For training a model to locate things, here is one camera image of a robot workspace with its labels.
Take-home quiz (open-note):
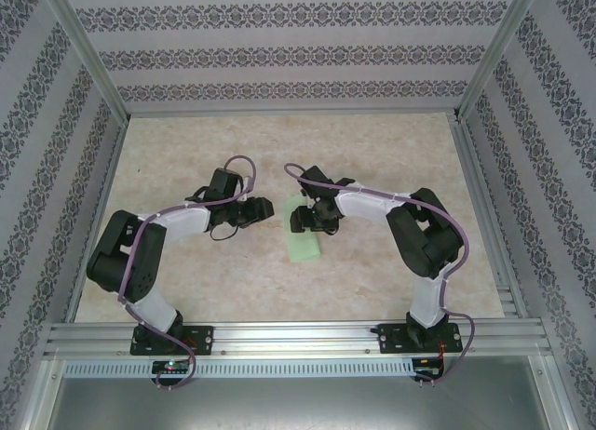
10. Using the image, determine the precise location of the left small circuit board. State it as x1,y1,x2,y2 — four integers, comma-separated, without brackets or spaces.
153,360,190,374

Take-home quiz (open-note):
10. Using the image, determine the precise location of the light green paper sheet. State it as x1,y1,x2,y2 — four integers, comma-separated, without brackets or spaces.
281,195,322,264

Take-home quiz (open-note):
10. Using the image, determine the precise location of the sheet metal panel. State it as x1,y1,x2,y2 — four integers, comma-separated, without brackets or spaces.
41,376,567,430

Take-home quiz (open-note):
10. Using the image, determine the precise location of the right aluminium frame post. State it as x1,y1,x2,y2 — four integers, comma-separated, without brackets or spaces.
454,0,544,122

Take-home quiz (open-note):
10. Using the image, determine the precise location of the right aluminium side rail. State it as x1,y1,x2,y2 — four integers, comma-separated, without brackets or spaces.
449,115,527,319

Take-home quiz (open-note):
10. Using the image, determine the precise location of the right small circuit board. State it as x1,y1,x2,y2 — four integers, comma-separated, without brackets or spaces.
415,357,446,380

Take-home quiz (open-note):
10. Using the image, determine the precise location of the small circuit board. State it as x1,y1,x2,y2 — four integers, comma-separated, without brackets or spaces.
153,360,190,374
415,357,446,380

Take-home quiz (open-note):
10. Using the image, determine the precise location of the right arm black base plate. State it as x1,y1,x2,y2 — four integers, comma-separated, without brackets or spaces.
377,322,465,356

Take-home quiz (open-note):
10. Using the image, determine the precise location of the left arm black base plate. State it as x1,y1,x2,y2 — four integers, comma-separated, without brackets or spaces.
129,325,215,356

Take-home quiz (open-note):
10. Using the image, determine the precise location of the left aluminium side rail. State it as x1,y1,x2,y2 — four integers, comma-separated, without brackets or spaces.
64,117,129,322

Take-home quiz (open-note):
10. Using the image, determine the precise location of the aluminium frame post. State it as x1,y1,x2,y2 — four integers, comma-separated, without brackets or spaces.
40,0,131,122
454,0,544,122

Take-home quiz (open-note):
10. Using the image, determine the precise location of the slotted grey cable duct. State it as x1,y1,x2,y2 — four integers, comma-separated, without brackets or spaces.
62,358,415,378

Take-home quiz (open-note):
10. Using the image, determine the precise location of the aluminium side rail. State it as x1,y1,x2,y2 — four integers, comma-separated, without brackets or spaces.
449,115,527,319
64,117,129,322

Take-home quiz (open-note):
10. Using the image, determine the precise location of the left aluminium frame post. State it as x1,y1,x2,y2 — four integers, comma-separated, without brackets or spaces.
40,0,131,122

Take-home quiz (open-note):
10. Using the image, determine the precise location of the aluminium mounting rail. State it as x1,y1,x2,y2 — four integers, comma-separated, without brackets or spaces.
44,321,553,357

